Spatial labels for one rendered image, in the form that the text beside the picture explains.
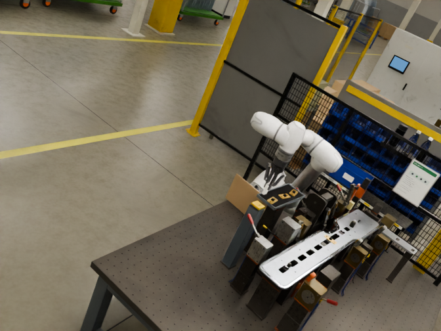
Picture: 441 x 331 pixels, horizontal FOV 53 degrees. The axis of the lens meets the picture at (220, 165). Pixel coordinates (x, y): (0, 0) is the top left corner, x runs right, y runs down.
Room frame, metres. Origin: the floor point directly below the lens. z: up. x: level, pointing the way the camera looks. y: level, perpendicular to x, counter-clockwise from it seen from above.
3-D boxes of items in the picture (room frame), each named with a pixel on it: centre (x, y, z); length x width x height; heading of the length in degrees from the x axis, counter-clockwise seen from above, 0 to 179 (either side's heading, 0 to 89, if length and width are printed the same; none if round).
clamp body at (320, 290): (1.85, -0.69, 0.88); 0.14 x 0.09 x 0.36; 60
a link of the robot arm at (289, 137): (2.21, -0.27, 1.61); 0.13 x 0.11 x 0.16; 74
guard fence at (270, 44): (5.13, -0.05, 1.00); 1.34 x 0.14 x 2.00; 64
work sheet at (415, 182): (3.29, -1.42, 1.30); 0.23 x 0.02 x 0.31; 60
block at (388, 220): (3.03, -1.31, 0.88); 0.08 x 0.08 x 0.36; 60
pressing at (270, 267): (2.44, -0.82, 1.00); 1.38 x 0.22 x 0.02; 150
